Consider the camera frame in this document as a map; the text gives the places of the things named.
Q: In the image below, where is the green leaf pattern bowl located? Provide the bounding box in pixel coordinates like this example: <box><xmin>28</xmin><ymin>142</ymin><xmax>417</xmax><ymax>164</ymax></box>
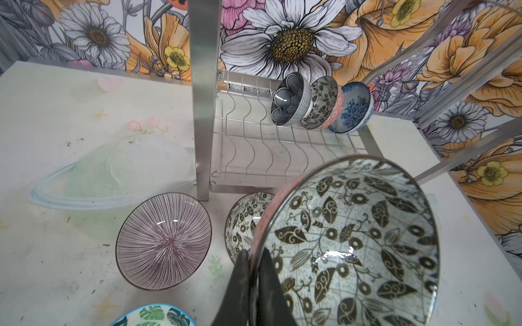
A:
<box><xmin>111</xmin><ymin>303</ymin><xmax>197</xmax><ymax>326</ymax></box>

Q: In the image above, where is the black leaf pink-outside bowl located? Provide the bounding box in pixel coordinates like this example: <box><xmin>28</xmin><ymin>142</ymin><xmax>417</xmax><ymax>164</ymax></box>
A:
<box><xmin>251</xmin><ymin>155</ymin><xmax>439</xmax><ymax>325</ymax></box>

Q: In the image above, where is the black leaf pattern bowl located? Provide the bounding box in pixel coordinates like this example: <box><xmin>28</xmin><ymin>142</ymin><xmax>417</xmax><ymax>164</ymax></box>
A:
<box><xmin>300</xmin><ymin>76</ymin><xmax>344</xmax><ymax>130</ymax></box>
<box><xmin>224</xmin><ymin>192</ymin><xmax>274</xmax><ymax>264</ymax></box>

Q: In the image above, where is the blue floral bowl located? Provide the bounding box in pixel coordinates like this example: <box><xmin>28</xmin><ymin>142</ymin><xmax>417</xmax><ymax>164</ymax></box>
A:
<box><xmin>329</xmin><ymin>82</ymin><xmax>375</xmax><ymax>134</ymax></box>

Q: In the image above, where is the silver metal dish rack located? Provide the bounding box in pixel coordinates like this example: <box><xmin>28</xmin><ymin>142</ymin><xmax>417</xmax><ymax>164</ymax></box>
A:
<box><xmin>188</xmin><ymin>1</ymin><xmax>521</xmax><ymax>199</ymax></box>

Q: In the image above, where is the dark blue petal bowl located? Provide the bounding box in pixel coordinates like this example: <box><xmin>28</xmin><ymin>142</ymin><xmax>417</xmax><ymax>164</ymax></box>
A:
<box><xmin>271</xmin><ymin>72</ymin><xmax>311</xmax><ymax>126</ymax></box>

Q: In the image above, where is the pink striped bowl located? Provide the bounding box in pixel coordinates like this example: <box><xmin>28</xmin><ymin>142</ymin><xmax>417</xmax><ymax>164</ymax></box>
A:
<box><xmin>116</xmin><ymin>192</ymin><xmax>212</xmax><ymax>291</ymax></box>

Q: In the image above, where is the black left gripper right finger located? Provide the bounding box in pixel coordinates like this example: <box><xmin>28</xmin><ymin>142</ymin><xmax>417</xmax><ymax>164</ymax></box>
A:
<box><xmin>256</xmin><ymin>249</ymin><xmax>296</xmax><ymax>325</ymax></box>

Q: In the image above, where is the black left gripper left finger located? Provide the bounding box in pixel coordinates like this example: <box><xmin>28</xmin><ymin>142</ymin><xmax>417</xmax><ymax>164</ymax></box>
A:
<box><xmin>212</xmin><ymin>250</ymin><xmax>250</xmax><ymax>326</ymax></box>

